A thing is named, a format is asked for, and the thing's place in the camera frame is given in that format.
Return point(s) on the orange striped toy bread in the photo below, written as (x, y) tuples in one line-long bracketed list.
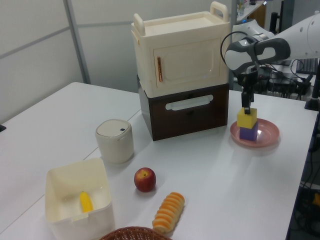
[(168, 212)]

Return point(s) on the cream plastic toy cabinet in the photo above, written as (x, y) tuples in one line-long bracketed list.
[(180, 55)]

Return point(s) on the small black edge object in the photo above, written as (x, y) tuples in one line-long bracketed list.
[(2, 128)]

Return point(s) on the yellow toy banana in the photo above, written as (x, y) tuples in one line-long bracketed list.
[(86, 203)]

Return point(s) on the red apple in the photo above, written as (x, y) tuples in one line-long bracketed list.
[(145, 180)]

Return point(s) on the white grey Franka robot arm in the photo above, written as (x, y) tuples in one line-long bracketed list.
[(295, 42)]

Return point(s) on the black keyboard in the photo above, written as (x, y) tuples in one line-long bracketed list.
[(308, 65)]

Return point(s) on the brown wicker basket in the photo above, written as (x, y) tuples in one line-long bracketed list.
[(135, 234)]

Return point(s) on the cream round lidded canister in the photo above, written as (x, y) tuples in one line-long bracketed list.
[(115, 142)]

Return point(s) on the yellow cube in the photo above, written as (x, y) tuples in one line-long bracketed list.
[(246, 120)]

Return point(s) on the cream open plastic bin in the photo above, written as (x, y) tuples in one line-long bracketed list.
[(75, 195)]

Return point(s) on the purple cube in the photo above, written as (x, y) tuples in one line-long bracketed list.
[(248, 133)]

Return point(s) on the black monitor stand base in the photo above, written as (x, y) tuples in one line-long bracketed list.
[(283, 62)]

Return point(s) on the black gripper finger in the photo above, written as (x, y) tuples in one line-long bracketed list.
[(251, 98), (246, 103)]

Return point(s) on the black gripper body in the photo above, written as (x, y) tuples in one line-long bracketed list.
[(247, 81)]

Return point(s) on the pink plate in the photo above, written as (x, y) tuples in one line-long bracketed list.
[(268, 136)]

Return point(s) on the dark brown drawer box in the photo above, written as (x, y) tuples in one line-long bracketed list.
[(190, 117)]

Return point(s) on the black desk clamp pole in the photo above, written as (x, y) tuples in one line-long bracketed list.
[(315, 95)]

